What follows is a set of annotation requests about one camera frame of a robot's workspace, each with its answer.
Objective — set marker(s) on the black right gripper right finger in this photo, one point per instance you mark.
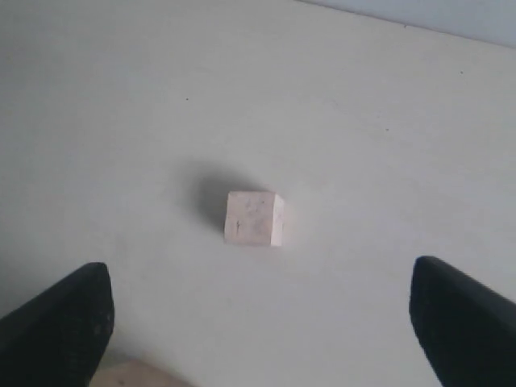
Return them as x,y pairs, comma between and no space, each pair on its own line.
466,330

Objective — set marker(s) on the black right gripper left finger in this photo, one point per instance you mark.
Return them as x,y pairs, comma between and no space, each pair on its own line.
59,337

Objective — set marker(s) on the medium wooden cube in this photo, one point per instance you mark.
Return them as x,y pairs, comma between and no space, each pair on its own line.
135,373

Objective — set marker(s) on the small wooden cube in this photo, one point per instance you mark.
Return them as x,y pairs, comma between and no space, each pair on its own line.
254,218

